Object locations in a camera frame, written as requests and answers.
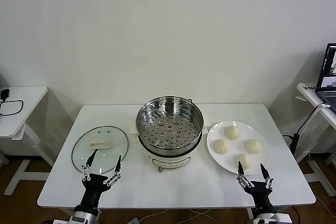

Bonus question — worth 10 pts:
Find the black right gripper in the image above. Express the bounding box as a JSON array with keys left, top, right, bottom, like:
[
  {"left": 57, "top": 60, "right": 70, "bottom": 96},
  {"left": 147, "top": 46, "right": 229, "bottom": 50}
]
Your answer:
[{"left": 236, "top": 161, "right": 275, "bottom": 216}]

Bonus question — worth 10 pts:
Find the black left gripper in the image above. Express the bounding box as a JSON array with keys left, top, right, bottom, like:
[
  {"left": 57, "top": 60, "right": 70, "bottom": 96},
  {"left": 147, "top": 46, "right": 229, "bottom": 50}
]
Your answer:
[{"left": 76, "top": 149, "right": 122, "bottom": 213}]

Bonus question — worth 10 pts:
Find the white steamed baozi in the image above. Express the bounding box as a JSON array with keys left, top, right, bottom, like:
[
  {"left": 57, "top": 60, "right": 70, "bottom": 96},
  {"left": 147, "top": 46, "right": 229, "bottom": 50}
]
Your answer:
[
  {"left": 243, "top": 138, "right": 263, "bottom": 154},
  {"left": 224, "top": 125, "right": 242, "bottom": 141},
  {"left": 233, "top": 153, "right": 253, "bottom": 171},
  {"left": 212, "top": 139, "right": 230, "bottom": 155}
]

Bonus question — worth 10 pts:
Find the round glass pot lid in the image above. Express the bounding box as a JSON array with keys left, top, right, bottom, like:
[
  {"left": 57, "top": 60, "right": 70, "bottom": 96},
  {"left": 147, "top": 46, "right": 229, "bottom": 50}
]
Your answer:
[{"left": 71, "top": 125, "right": 130, "bottom": 175}]

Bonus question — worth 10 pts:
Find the perforated steel steamer basket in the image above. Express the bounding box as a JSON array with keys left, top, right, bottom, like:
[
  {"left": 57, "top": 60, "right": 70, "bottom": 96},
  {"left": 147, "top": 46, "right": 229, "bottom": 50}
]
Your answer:
[{"left": 135, "top": 95, "right": 204, "bottom": 156}]

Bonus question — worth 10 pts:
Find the round white plate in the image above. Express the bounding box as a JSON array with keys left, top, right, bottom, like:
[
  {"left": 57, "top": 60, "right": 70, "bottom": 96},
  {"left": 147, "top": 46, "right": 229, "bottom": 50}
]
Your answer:
[{"left": 206, "top": 120, "right": 270, "bottom": 175}]

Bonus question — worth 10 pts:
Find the black hanging power brick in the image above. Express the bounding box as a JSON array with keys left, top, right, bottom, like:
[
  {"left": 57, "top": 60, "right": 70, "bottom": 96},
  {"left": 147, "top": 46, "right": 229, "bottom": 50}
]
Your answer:
[{"left": 282, "top": 132, "right": 300, "bottom": 154}]

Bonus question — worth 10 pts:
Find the white electric cooking pot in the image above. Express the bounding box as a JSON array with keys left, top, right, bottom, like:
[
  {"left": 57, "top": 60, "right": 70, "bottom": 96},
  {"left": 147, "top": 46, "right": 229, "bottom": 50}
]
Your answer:
[{"left": 128, "top": 112, "right": 212, "bottom": 174}]

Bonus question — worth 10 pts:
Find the white side table with adapter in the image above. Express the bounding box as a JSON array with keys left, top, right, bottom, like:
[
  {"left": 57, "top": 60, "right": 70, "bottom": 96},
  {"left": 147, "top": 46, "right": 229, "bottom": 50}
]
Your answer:
[{"left": 0, "top": 85, "right": 55, "bottom": 196}]

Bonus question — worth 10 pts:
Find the open dark laptop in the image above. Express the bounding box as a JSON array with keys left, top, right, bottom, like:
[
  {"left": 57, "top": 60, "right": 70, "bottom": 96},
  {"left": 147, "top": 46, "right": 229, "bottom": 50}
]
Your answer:
[{"left": 316, "top": 42, "right": 336, "bottom": 114}]

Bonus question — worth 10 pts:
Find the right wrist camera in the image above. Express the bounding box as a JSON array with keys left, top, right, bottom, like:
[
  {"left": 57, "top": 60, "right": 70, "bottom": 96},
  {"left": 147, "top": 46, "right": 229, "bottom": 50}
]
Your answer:
[{"left": 272, "top": 212, "right": 293, "bottom": 224}]

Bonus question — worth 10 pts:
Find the white laptop charging cable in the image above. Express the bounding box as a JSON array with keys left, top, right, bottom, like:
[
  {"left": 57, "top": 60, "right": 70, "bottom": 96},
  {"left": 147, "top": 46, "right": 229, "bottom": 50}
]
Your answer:
[{"left": 296, "top": 102, "right": 332, "bottom": 135}]

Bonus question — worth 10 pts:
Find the black looped cable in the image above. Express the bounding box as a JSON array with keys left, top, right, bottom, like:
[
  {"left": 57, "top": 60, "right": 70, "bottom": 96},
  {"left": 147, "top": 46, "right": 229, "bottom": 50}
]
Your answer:
[{"left": 0, "top": 100, "right": 24, "bottom": 116}]

